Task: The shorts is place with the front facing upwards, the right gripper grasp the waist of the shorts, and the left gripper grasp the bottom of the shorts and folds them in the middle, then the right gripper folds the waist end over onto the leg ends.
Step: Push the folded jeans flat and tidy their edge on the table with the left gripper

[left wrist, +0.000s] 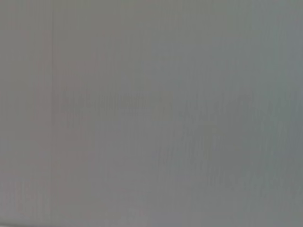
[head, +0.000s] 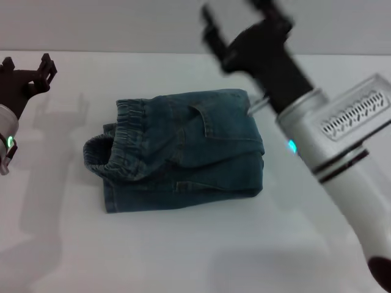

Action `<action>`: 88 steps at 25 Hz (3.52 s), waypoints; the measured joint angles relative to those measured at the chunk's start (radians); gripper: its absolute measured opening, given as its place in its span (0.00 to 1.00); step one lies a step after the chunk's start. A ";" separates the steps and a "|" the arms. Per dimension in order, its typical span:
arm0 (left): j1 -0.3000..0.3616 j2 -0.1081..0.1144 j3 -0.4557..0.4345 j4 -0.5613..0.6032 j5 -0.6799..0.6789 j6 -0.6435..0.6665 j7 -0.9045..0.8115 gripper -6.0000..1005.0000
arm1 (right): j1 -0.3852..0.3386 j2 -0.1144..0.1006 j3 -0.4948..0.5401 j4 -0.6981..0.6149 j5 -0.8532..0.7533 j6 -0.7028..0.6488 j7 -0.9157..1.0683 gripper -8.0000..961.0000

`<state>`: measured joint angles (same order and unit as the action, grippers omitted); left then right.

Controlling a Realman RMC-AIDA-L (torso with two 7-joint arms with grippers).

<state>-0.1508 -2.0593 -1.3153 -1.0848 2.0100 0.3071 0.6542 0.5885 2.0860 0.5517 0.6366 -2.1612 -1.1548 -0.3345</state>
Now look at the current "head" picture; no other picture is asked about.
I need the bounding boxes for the right wrist camera housing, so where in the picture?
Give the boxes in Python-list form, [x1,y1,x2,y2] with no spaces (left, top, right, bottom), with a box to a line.
[318,73,391,145]

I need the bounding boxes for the left arm connector cable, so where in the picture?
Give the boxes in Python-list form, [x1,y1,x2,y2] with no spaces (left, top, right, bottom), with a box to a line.
[0,145,18,176]

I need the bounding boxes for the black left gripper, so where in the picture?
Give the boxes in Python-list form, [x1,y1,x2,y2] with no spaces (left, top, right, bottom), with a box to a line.
[0,52,59,118]

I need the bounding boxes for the arm connector cable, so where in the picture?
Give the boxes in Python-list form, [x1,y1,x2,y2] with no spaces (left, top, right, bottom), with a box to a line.
[0,145,18,176]
[248,95,271,117]

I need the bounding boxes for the right arm connector cable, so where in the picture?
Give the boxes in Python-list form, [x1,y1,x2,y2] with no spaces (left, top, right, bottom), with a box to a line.
[248,95,271,117]

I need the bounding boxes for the blue denim shorts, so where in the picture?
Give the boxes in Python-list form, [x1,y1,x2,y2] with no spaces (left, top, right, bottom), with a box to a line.
[82,88,266,215]

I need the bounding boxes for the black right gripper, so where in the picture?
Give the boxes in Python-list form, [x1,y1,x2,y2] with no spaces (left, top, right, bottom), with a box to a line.
[200,0,316,115]

